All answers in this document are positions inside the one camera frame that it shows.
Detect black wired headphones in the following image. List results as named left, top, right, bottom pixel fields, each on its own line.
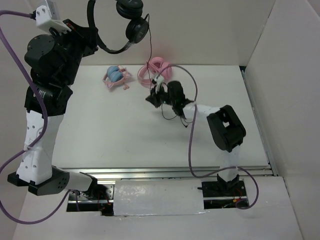
left=86, top=0, right=191, bottom=128

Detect pink blue cat-ear headphones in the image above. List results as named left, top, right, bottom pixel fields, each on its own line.
left=102, top=65, right=133, bottom=91

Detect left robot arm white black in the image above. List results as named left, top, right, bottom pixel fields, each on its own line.
left=7, top=19, right=99, bottom=200

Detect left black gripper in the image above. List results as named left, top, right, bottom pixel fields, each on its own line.
left=50, top=18, right=98, bottom=86

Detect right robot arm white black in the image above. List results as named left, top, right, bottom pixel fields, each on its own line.
left=145, top=79, right=247, bottom=196

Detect pink gaming headphones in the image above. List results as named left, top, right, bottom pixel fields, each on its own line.
left=137, top=57, right=170, bottom=88

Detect purple cable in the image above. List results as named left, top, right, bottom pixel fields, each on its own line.
left=167, top=64, right=260, bottom=210
left=0, top=9, right=83, bottom=225

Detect white taped cover sheet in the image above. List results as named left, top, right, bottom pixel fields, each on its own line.
left=113, top=179, right=205, bottom=216

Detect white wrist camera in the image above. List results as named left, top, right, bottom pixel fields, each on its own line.
left=151, top=73, right=165, bottom=93
left=35, top=0, right=71, bottom=33

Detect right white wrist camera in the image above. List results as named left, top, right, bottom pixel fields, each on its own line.
left=151, top=73, right=165, bottom=93

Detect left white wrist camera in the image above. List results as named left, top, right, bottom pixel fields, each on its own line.
left=35, top=0, right=71, bottom=33

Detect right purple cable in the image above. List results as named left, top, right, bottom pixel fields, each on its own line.
left=167, top=64, right=260, bottom=210

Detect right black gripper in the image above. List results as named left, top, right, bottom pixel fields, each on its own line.
left=146, top=83, right=176, bottom=109

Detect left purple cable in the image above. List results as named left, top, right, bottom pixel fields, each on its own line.
left=0, top=9, right=83, bottom=225

